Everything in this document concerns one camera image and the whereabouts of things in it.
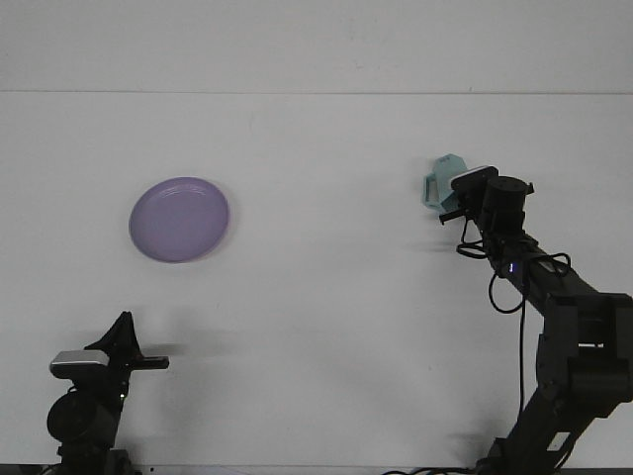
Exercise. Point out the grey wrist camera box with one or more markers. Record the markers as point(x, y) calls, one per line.
point(79, 360)
point(472, 179)

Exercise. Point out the pale blue faceted cup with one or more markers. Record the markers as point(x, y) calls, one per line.
point(445, 170)

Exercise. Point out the pale purple round plate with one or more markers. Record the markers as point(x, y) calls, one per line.
point(178, 220)

